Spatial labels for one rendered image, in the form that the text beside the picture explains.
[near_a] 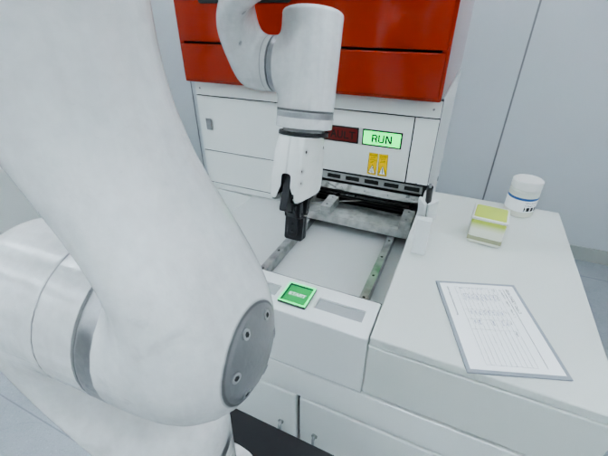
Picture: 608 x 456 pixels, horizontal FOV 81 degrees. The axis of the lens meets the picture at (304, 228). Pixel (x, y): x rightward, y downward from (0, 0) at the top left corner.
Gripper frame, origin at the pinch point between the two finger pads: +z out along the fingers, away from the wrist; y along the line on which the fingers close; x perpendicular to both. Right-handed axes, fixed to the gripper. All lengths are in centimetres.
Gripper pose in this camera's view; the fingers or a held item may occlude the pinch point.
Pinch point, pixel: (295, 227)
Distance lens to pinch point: 59.2
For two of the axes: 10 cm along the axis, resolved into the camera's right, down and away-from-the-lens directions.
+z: -0.9, 9.3, 3.5
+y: -4.0, 2.8, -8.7
